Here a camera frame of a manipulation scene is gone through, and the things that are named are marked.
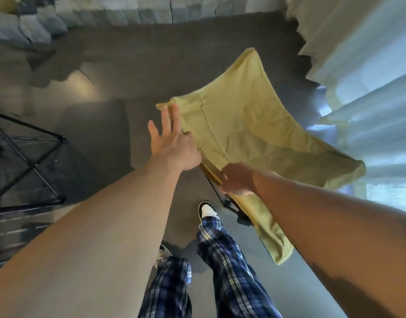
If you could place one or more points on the person's right hand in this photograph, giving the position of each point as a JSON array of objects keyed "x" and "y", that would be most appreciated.
[{"x": 239, "y": 180}]

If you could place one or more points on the person's left hand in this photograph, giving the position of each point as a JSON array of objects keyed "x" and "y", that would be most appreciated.
[{"x": 176, "y": 149}]

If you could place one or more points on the yellow fabric folding chair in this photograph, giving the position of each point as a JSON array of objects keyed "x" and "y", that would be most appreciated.
[
  {"x": 34, "y": 167},
  {"x": 249, "y": 119}
]

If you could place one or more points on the person's right forearm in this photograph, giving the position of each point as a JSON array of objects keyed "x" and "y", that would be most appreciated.
[{"x": 339, "y": 235}]

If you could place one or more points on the person's left forearm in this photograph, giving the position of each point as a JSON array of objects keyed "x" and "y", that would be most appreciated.
[{"x": 90, "y": 235}]

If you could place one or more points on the person's right shoe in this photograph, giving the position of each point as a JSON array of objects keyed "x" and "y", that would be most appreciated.
[{"x": 208, "y": 210}]

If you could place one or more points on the person's shoe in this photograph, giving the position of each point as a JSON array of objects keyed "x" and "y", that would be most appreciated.
[
  {"x": 208, "y": 210},
  {"x": 163, "y": 251}
]

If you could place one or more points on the person's left shoe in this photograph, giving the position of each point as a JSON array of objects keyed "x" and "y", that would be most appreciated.
[{"x": 163, "y": 251}]

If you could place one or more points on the blue plaid trousers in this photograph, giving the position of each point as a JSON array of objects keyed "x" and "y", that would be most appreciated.
[{"x": 236, "y": 281}]

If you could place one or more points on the grey stone brick border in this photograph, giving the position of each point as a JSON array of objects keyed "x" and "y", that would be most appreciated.
[{"x": 123, "y": 11}]

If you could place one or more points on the white sheer curtain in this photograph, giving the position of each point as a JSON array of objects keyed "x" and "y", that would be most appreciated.
[{"x": 365, "y": 62}]

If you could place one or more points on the green leafy plant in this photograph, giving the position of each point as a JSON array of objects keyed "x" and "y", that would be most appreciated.
[{"x": 1, "y": 3}]

